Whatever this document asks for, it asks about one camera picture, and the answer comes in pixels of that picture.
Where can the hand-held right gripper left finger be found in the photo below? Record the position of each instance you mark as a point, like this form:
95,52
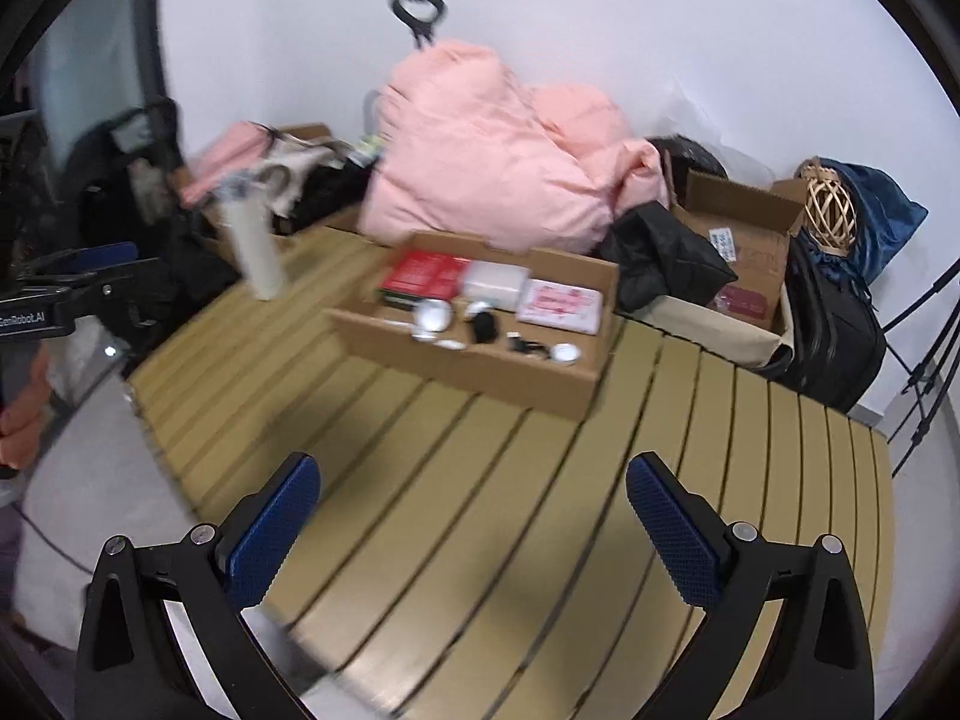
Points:
270,532

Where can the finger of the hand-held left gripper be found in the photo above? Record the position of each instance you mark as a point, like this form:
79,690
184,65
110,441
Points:
105,256

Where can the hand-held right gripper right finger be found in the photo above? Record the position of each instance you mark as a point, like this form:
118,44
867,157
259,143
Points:
675,532

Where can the white round cap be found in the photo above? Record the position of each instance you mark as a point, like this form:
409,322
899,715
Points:
566,354

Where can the brown cardboard box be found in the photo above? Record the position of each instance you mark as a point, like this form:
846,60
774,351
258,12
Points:
480,382

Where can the pink strawberry print pouch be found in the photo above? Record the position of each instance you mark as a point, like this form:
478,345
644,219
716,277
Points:
559,305

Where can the white round lid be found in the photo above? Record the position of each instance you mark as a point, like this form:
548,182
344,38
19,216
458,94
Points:
433,319

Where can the black adapter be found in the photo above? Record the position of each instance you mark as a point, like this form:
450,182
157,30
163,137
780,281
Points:
484,327

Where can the small white jar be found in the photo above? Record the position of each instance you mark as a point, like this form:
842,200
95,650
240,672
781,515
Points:
480,307

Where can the person's left hand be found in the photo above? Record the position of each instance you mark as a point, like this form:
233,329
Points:
22,412

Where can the black chair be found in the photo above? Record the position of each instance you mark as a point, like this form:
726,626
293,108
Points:
157,157

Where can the white bottle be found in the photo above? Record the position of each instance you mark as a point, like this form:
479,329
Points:
255,247

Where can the pink cloth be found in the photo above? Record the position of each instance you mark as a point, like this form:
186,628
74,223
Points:
221,154

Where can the grey white scarf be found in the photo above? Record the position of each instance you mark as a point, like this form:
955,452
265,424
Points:
289,165

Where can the dark red packet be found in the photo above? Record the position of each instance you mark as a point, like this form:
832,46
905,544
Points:
742,301

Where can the black backpack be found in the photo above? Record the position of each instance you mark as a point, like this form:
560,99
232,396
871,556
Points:
832,337

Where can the small flat white cap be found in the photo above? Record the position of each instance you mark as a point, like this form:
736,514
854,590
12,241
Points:
450,345

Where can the black cloth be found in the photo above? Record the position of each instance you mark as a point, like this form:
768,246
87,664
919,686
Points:
667,255

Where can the red box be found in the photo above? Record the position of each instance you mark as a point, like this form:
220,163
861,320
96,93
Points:
424,276

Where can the black tripod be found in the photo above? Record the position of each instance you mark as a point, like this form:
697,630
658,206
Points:
926,360

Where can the translucent white box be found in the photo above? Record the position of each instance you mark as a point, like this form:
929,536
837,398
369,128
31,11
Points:
493,281

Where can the cardboard box with flaps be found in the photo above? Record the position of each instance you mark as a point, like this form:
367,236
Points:
742,202

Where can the wicker lantern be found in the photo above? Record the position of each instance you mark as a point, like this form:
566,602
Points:
825,210

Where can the blue cloth bag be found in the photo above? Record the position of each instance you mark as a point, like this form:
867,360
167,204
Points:
877,217

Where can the black plastic bag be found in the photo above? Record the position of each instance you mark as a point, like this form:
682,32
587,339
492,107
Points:
686,157

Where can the pink duvet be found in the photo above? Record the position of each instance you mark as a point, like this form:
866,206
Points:
487,157

